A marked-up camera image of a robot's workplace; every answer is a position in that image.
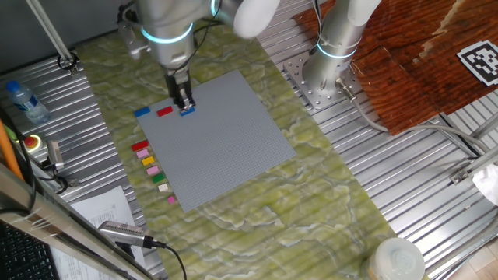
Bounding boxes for slanted aluminium pole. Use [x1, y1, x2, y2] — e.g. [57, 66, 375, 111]
[25, 0, 79, 71]

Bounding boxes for red emergency stop button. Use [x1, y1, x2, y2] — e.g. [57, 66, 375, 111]
[21, 134, 43, 153]

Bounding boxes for small grey box device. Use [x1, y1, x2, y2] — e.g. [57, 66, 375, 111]
[45, 139, 65, 171]

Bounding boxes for white plastic jar lid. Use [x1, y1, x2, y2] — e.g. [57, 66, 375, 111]
[361, 236, 426, 280]

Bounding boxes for white cloth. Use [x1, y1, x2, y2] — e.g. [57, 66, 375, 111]
[472, 163, 498, 207]

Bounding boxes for printed white paper sheets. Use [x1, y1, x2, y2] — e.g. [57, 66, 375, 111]
[50, 185, 147, 280]

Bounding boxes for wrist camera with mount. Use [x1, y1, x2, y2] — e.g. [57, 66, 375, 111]
[117, 2, 151, 61]

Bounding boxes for black ring clamp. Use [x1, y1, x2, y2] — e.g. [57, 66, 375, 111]
[57, 52, 81, 73]

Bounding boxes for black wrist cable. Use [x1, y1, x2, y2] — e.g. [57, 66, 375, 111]
[170, 0, 225, 77]

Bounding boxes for aluminium profile bar with bracket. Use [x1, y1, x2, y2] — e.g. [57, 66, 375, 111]
[450, 145, 498, 186]

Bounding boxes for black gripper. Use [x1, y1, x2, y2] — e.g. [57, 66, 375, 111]
[163, 70, 197, 113]

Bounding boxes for clear water bottle blue cap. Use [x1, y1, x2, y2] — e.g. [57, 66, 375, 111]
[5, 79, 51, 125]

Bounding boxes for green marble pattern mat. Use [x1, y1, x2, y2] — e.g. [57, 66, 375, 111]
[73, 11, 429, 280]

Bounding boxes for black base cable bundle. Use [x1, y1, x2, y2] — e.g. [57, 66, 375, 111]
[309, 0, 326, 55]

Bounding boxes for grey camera device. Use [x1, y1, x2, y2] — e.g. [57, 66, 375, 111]
[96, 220, 147, 250]

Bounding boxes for orange pole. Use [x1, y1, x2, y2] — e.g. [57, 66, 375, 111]
[0, 118, 24, 182]

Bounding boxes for plain aluminium profile bar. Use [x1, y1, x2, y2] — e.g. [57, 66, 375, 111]
[468, 112, 498, 141]

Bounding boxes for grey Lego baseplate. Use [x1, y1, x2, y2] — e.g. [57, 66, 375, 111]
[135, 69, 296, 213]

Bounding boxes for black keyboard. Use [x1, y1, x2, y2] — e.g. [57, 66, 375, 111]
[0, 221, 61, 280]

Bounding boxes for metal frame bar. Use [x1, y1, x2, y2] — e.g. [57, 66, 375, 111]
[0, 161, 156, 280]

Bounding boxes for black camera device cable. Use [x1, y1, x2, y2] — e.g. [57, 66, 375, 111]
[143, 235, 188, 280]

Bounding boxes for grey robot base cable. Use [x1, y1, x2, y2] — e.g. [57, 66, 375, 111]
[335, 77, 492, 156]

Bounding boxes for black white fiducial marker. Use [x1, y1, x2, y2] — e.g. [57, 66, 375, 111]
[456, 40, 498, 87]

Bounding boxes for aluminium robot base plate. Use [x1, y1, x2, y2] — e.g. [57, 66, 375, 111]
[282, 50, 365, 110]

